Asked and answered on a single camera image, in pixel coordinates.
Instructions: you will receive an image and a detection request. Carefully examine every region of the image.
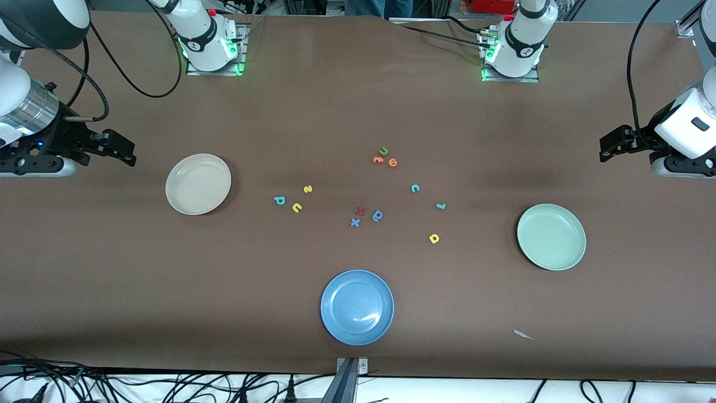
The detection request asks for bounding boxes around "beige brown plate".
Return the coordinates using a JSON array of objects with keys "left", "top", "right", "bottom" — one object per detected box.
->
[{"left": 165, "top": 153, "right": 232, "bottom": 216}]

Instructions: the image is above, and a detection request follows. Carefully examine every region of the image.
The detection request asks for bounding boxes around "pale green plate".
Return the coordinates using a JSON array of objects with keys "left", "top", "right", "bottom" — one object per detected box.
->
[{"left": 516, "top": 203, "right": 587, "bottom": 272}]

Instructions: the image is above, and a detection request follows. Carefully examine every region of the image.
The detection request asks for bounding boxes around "brown table cover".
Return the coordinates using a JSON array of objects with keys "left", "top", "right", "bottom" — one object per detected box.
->
[{"left": 0, "top": 10, "right": 716, "bottom": 382}]

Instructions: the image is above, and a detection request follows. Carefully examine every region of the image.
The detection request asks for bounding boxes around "red box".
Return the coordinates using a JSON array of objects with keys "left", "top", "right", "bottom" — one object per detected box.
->
[{"left": 470, "top": 0, "right": 519, "bottom": 15}]

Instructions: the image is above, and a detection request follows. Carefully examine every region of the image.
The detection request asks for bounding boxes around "person in blue jeans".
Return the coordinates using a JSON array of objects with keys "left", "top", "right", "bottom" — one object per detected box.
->
[{"left": 343, "top": 0, "right": 415, "bottom": 19}]

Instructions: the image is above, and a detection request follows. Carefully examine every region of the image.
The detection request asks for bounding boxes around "blue plate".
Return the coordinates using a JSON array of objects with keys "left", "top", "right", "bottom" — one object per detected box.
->
[{"left": 320, "top": 269, "right": 395, "bottom": 346}]

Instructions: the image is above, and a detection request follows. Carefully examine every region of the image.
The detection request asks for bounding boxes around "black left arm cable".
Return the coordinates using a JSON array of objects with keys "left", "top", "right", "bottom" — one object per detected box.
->
[{"left": 626, "top": 0, "right": 681, "bottom": 143}]

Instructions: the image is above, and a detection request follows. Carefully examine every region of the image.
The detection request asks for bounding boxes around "aluminium frame profile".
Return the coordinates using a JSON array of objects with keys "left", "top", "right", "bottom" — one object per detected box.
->
[{"left": 673, "top": 0, "right": 706, "bottom": 38}]

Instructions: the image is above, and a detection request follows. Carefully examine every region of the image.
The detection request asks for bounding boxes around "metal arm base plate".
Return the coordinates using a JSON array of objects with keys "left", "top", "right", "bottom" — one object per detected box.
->
[
  {"left": 186, "top": 22, "right": 248, "bottom": 77},
  {"left": 480, "top": 28, "right": 541, "bottom": 84}
]

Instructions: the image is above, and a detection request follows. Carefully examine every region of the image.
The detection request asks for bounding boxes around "metal table bracket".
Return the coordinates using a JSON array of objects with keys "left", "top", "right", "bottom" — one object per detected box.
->
[{"left": 322, "top": 357, "right": 370, "bottom": 403}]

